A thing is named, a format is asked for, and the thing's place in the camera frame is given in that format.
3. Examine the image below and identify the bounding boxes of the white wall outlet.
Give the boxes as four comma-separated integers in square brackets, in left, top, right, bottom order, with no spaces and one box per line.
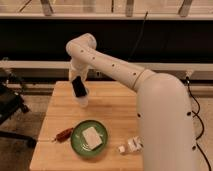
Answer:
[95,71,102,78]

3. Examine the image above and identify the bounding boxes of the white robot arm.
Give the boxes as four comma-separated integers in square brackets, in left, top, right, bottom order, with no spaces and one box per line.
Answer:
[66,33,198,171]

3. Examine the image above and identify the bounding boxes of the black chair base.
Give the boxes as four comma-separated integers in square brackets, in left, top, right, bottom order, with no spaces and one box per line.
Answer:
[0,68,37,148]

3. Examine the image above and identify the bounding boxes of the black rectangular eraser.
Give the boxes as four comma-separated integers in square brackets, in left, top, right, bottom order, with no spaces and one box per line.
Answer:
[72,76,87,97]

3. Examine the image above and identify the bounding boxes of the black hanging cable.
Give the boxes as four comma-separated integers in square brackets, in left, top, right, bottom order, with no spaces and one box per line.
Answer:
[127,10,150,63]

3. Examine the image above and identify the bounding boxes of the black floor cables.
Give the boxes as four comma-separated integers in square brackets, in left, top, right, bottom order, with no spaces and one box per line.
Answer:
[185,78,213,171]

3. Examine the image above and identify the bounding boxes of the clear plastic bottle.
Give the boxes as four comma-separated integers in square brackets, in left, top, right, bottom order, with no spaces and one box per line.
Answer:
[118,136,143,155]

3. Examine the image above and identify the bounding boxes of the red brown sausage toy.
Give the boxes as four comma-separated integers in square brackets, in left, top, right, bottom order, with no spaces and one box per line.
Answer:
[53,128,73,142]

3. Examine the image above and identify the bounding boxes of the green ceramic plate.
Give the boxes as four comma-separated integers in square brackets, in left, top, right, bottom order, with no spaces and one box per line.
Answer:
[70,120,108,158]

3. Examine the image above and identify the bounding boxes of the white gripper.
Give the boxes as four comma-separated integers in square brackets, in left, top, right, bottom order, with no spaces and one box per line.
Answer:
[69,60,88,82]

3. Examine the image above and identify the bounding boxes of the translucent white cup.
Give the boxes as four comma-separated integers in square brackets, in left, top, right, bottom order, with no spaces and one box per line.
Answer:
[74,88,89,108]

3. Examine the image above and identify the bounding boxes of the white sponge block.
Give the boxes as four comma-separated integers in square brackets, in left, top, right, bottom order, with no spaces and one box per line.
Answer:
[82,127,102,150]

